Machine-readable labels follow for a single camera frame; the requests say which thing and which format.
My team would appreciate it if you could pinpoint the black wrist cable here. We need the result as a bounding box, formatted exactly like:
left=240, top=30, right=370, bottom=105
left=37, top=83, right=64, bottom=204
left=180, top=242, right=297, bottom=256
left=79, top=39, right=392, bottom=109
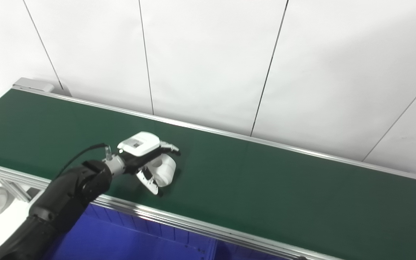
left=51, top=143, right=108, bottom=181

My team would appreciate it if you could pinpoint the white tape roll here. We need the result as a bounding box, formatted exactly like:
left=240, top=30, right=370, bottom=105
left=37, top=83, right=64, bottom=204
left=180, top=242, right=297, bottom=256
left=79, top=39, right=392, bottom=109
left=146, top=153, right=177, bottom=187

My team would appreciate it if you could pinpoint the green conveyor belt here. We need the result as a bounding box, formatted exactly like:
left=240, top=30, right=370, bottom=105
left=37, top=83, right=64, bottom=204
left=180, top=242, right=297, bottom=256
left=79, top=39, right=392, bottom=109
left=0, top=87, right=416, bottom=260

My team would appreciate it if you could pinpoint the grey conveyor end housing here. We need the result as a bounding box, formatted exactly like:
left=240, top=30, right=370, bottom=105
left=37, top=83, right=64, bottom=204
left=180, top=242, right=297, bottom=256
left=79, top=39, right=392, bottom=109
left=12, top=78, right=54, bottom=93

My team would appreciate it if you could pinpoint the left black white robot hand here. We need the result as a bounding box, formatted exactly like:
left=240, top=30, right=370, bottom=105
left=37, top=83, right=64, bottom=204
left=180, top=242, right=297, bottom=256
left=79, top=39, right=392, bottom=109
left=116, top=132, right=181, bottom=197

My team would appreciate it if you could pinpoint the blue plastic bin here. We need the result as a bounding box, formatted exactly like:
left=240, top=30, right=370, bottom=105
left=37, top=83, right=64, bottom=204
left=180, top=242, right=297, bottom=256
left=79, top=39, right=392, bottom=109
left=44, top=202, right=217, bottom=260
left=213, top=240, right=302, bottom=260

